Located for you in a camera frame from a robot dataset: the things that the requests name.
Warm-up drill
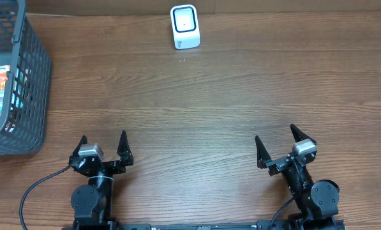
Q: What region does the white barcode scanner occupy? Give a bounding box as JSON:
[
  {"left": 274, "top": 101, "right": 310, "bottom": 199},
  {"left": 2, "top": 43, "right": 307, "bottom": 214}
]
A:
[{"left": 170, "top": 4, "right": 200, "bottom": 50}]

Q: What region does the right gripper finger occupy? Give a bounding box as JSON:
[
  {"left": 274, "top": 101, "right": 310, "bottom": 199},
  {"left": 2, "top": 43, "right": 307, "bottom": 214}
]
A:
[
  {"left": 290, "top": 124, "right": 315, "bottom": 142},
  {"left": 255, "top": 135, "right": 272, "bottom": 169}
]

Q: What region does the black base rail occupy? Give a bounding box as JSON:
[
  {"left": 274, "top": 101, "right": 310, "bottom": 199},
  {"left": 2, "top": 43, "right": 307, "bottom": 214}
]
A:
[{"left": 62, "top": 220, "right": 346, "bottom": 230}]

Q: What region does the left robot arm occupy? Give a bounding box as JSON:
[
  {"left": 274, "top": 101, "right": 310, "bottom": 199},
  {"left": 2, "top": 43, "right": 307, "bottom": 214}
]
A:
[{"left": 69, "top": 131, "right": 134, "bottom": 230}]

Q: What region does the grey plastic mesh basket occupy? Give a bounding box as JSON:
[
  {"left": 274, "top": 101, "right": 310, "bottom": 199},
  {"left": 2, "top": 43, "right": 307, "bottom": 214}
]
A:
[{"left": 0, "top": 0, "right": 52, "bottom": 155}]

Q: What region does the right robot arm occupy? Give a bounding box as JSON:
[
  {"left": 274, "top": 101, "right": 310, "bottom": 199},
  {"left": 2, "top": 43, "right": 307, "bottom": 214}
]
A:
[{"left": 255, "top": 124, "right": 345, "bottom": 229}]

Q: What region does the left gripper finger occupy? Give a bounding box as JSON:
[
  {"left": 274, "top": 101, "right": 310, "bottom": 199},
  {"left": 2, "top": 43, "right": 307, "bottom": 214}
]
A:
[
  {"left": 72, "top": 135, "right": 87, "bottom": 157},
  {"left": 117, "top": 130, "right": 133, "bottom": 160}
]

